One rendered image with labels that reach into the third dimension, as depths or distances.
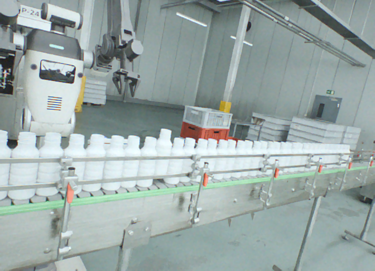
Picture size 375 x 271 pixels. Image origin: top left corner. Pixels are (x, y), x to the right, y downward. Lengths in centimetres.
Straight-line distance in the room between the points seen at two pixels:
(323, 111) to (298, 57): 267
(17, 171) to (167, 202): 47
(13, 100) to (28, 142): 379
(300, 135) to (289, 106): 494
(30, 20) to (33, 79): 320
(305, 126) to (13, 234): 728
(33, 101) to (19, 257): 70
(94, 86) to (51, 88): 915
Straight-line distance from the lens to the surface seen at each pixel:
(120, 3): 133
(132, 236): 94
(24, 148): 75
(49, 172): 78
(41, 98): 132
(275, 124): 819
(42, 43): 139
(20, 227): 80
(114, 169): 82
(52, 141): 76
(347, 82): 1171
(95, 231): 87
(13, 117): 457
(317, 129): 753
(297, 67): 1269
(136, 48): 116
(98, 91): 1054
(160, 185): 95
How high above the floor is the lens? 135
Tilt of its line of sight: 9 degrees down
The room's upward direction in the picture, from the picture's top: 11 degrees clockwise
